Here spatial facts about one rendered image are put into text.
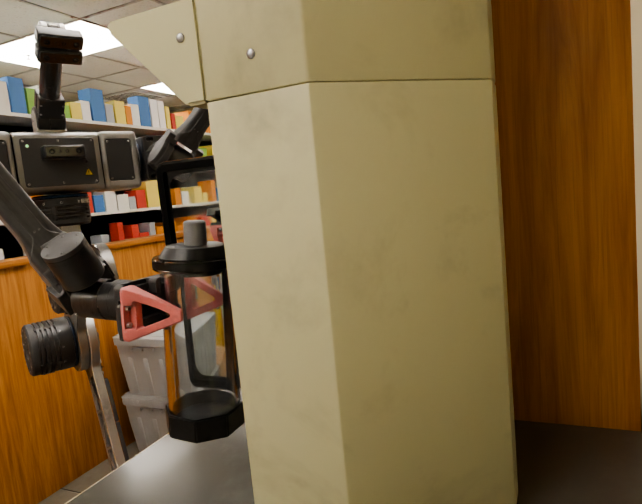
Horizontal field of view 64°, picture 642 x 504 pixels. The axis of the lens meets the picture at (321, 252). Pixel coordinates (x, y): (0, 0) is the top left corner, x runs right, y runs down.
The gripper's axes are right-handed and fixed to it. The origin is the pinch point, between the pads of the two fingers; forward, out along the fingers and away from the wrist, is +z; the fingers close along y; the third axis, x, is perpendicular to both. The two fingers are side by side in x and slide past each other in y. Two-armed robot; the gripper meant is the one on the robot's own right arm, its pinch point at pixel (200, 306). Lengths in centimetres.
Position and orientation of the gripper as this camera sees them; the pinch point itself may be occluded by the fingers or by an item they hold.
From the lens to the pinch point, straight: 68.2
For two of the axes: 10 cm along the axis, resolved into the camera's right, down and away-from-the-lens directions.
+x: 0.3, 9.9, 1.3
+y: 3.9, -1.4, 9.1
